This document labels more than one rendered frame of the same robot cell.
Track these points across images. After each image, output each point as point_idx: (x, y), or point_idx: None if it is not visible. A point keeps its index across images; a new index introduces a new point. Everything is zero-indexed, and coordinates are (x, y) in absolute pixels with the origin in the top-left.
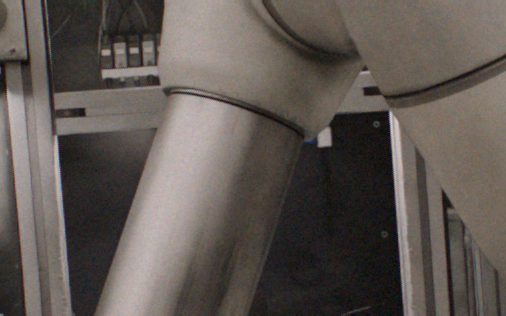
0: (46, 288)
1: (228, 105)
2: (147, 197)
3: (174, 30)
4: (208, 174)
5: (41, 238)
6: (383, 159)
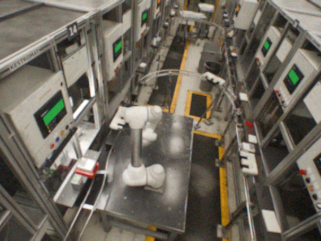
0: (78, 142)
1: (142, 128)
2: (138, 137)
3: (138, 125)
4: (142, 133)
5: (77, 138)
6: None
